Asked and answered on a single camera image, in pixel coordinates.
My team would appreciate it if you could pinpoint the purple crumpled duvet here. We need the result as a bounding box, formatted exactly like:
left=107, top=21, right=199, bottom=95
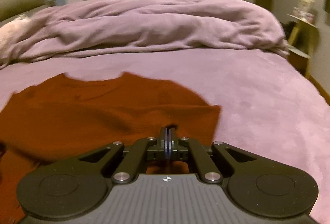
left=1, top=0, right=288, bottom=67

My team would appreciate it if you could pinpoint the rust orange shirt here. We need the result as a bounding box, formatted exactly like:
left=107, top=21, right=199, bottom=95
left=1, top=72, right=221, bottom=223

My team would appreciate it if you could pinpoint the wrapped flower bouquet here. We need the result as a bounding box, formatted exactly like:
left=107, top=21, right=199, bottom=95
left=292, top=0, right=316, bottom=24

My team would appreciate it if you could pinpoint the green padded headboard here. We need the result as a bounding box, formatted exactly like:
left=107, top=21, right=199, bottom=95
left=1, top=0, right=56, bottom=26

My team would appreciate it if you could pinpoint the purple bed sheet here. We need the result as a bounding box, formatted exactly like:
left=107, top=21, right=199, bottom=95
left=1, top=49, right=329, bottom=223

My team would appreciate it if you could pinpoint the yellow side table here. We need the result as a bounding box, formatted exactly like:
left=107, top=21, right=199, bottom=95
left=288, top=14, right=319, bottom=79

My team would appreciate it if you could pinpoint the pink plush toy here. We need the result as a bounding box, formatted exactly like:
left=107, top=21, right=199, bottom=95
left=1, top=14, right=31, bottom=53

